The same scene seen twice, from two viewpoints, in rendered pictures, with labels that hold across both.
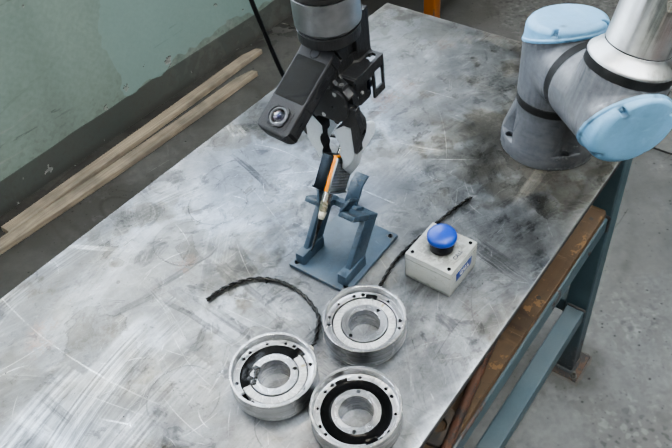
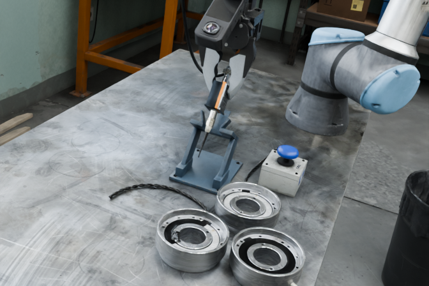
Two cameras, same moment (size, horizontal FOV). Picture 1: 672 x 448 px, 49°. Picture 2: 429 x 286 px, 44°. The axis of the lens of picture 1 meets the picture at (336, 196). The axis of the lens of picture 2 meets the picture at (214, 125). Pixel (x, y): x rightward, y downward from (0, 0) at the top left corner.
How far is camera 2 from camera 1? 0.43 m
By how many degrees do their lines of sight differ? 26
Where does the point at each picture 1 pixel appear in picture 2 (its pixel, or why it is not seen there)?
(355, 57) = (249, 7)
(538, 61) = (325, 55)
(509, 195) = (306, 146)
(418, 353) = (287, 228)
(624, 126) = (395, 84)
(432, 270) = (283, 175)
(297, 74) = (221, 4)
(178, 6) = not seen: outside the picture
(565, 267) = not seen: hidden behind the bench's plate
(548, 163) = (324, 129)
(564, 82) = (349, 63)
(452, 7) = not seen: hidden behind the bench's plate
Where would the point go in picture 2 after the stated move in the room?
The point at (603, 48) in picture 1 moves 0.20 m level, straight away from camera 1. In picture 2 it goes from (378, 36) to (362, 13)
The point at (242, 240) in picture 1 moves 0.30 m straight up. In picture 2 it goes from (124, 163) to (139, 2)
